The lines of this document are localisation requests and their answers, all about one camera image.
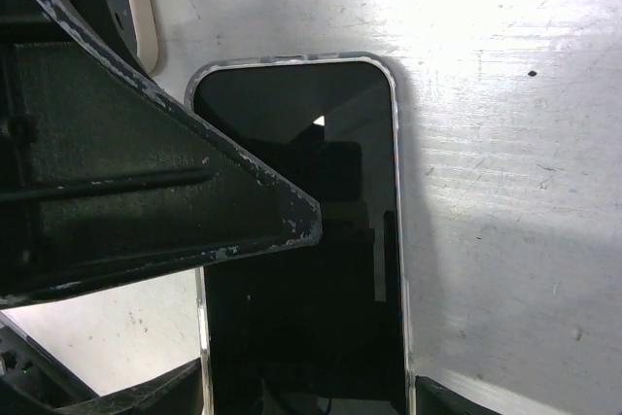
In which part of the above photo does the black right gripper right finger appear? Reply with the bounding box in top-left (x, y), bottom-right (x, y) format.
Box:
top-left (416, 376), bottom-right (499, 415)

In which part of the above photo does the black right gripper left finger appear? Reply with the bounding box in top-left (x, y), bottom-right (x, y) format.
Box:
top-left (1, 0), bottom-right (322, 308)

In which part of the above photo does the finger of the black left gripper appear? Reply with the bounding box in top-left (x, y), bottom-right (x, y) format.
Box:
top-left (1, 315), bottom-right (203, 414)

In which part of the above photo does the clear phone case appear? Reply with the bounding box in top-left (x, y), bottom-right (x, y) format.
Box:
top-left (185, 51), bottom-right (416, 415)

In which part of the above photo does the black smartphone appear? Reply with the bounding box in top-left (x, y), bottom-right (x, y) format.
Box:
top-left (192, 60), bottom-right (408, 415)

